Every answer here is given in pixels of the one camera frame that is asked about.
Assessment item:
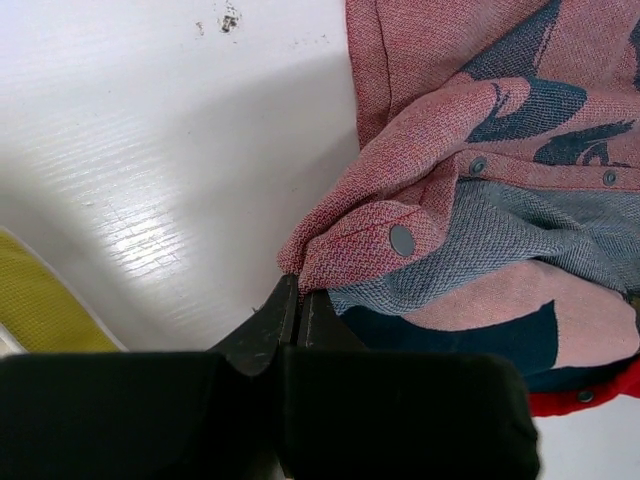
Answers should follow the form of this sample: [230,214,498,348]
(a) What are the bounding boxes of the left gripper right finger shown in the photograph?
[297,290,366,350]

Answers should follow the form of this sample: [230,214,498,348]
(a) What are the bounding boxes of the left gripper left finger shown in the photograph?
[209,275,298,378]

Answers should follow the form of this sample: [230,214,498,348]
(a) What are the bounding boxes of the pink red patterned pillowcase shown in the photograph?
[278,1,639,417]

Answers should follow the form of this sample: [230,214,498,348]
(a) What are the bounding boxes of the cream yellow pillow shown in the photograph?
[0,228,127,356]

